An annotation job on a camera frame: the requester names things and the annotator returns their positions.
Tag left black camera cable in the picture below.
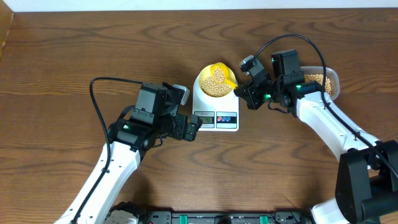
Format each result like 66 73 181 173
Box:
70 77 144 224

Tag white digital kitchen scale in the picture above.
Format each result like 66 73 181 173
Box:
192 76 239 132

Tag clear plastic container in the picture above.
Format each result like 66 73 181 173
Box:
301 66 340 100

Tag yellow measuring scoop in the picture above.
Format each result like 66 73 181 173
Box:
210 62 237 89

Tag soybeans in yellow bowl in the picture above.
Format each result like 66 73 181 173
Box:
201 75 232 97

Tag pale yellow bowl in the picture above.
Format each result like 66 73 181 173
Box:
198 65 236 88

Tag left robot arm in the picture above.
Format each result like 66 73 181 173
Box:
58 83 201 223

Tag pile of soybeans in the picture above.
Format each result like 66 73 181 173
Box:
304 74 332 95

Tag right black camera cable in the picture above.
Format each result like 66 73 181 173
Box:
253 33 398 180

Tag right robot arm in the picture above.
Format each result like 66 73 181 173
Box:
234 50 397 223

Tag black camera cable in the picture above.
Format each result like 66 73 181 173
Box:
70 77 144 224
253 33 398 180

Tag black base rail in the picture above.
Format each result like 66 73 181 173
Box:
104 202 313 224

